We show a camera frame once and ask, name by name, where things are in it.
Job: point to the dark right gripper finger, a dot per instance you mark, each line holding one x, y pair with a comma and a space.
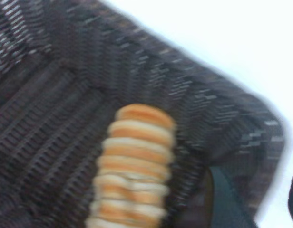
228, 206

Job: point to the striped orange bread roll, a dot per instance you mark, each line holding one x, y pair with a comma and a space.
134, 154

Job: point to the dark brown woven basket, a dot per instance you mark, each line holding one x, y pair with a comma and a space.
65, 118

